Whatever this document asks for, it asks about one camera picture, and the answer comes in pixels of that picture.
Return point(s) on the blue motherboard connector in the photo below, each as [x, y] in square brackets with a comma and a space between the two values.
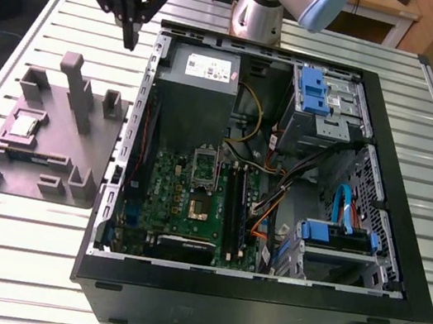
[131, 214]

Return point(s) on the tall metal disk bay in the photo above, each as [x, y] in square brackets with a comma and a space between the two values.
[331, 128]

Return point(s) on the blue plastic drive carrier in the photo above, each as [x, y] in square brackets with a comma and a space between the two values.
[315, 91]

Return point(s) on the black graphics card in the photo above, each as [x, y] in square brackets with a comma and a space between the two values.
[185, 245]

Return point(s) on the green motherboard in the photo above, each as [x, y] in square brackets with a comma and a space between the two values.
[159, 202]

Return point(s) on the black RAM slot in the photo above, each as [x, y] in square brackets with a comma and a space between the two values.
[240, 212]
[234, 211]
[244, 213]
[229, 210]

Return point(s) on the RAM stick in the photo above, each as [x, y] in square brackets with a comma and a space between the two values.
[28, 158]

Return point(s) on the wooden desk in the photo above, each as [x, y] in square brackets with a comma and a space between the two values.
[394, 11]

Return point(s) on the CPU socket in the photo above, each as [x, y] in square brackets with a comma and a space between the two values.
[200, 208]

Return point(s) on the grey parts rack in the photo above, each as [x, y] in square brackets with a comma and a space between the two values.
[58, 130]

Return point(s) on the CPU with silver top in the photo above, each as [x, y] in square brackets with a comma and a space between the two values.
[24, 127]

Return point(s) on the grey power supply unit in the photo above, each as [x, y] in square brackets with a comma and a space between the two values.
[194, 99]

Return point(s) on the hard disk in blue carrier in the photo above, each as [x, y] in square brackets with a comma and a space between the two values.
[317, 232]

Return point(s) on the black PC case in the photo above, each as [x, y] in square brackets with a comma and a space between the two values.
[216, 309]

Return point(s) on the low metal disk bay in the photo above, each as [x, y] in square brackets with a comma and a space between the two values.
[333, 258]

